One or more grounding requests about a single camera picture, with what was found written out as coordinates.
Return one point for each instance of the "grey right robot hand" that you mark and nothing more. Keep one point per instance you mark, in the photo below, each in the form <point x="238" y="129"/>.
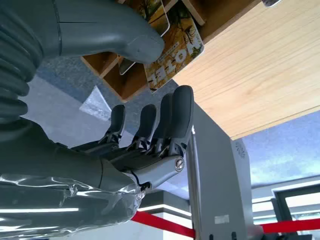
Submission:
<point x="100" y="33"/>

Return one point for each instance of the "wooden slotted card rack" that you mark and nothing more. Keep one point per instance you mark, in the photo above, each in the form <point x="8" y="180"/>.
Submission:
<point x="112" y="79"/>

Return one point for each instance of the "clear plastic hand cover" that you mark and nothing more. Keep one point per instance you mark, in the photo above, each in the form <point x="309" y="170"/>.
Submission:
<point x="50" y="205"/>

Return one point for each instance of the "clear plastic sheet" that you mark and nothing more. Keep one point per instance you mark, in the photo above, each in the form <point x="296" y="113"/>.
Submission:
<point x="96" y="104"/>

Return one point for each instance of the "dark grey low plinth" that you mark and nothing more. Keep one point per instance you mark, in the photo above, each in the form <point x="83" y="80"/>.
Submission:
<point x="162" y="198"/>

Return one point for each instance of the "silver stanchion pole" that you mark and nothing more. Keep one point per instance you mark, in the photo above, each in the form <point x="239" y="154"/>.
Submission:
<point x="193" y="185"/>

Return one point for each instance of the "red barrier belt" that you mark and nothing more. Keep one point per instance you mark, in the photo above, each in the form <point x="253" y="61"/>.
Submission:
<point x="290" y="226"/>
<point x="162" y="223"/>

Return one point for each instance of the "grey kiosk stand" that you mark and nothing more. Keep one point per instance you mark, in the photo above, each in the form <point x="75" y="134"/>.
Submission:
<point x="220" y="172"/>

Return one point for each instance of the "light wood desk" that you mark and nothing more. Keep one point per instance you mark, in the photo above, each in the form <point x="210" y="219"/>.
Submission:
<point x="263" y="73"/>

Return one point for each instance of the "dark window frame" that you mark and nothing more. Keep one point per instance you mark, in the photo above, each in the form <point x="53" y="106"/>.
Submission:
<point x="278" y="208"/>

